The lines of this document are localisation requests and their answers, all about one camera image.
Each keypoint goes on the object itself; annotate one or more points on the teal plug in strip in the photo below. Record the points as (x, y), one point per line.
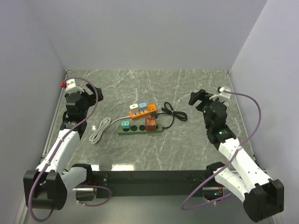
(125, 125)

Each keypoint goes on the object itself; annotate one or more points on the light blue charger plug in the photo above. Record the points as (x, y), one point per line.
(143, 107)

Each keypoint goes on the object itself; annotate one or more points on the white charger plug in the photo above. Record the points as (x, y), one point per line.
(134, 109)

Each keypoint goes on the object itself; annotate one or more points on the red cube socket adapter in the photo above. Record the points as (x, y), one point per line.
(150, 124)

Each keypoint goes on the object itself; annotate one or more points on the orange power strip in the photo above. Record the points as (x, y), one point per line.
(151, 108)

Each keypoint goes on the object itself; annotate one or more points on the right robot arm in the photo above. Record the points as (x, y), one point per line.
(261, 196)

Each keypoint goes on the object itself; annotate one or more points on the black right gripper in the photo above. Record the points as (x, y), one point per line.
(201, 95)

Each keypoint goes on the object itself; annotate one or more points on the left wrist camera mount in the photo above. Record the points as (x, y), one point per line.
(70, 86)

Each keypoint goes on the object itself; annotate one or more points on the green power strip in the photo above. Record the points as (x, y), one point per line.
(138, 129)

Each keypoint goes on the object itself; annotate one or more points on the black base beam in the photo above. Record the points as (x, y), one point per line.
(142, 183)

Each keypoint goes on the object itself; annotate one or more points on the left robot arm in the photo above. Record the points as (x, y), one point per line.
(44, 187)

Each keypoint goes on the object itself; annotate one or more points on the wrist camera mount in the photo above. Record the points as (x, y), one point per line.
(70, 86)
(223, 95)

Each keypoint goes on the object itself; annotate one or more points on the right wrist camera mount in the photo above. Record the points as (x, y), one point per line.
(223, 95)

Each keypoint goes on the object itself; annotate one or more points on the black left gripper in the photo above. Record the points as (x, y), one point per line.
(91, 97)

